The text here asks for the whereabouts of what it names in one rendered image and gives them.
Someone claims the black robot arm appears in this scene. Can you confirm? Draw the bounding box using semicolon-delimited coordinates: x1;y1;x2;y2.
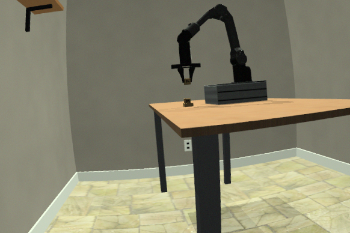
177;4;252;83

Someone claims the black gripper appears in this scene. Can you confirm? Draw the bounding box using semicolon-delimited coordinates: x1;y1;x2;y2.
171;55;201;83

